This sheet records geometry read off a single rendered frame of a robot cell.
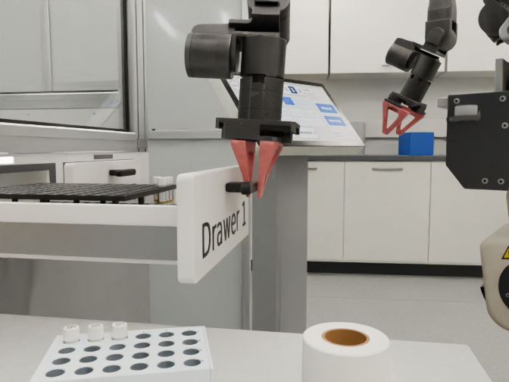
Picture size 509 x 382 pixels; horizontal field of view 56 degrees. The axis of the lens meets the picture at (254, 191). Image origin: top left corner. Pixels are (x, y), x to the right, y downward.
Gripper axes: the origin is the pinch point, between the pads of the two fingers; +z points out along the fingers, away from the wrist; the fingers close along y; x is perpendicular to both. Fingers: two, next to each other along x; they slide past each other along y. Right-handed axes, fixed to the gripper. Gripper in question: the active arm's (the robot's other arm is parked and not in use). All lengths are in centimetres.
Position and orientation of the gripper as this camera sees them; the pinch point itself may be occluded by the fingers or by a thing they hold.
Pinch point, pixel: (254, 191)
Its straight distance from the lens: 63.3
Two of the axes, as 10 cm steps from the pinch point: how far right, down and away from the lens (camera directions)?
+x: -1.9, 0.6, -9.8
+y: -9.8, -0.8, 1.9
